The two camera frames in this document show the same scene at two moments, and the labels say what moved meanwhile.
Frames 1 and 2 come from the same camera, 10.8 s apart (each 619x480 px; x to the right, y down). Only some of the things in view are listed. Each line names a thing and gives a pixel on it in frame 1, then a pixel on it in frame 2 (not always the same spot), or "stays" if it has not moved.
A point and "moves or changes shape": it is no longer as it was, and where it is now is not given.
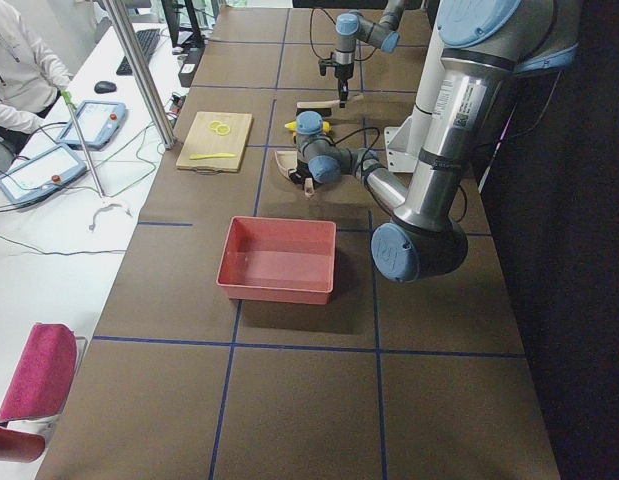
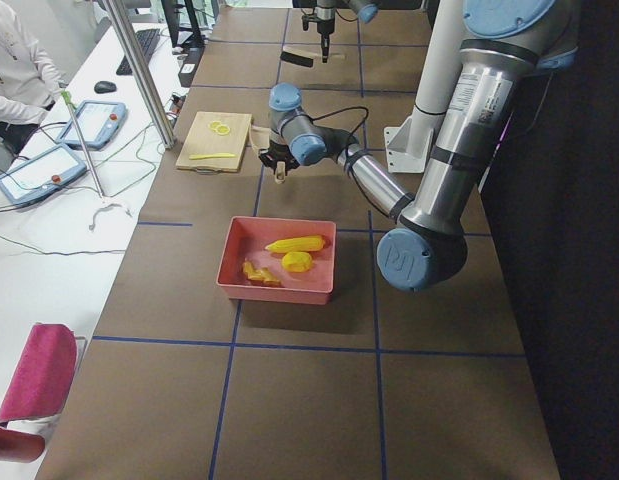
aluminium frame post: (149, 89) stays
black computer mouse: (104, 87) stays
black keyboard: (148, 40) stays
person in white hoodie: (25, 80) stays
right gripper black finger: (344, 90) to (325, 40)
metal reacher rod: (69, 103) stays
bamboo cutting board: (200, 139) stays
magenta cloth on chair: (39, 387) stays
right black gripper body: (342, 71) to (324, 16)
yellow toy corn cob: (327, 127) moves or changes shape
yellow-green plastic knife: (214, 155) stays
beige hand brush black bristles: (324, 108) to (305, 58)
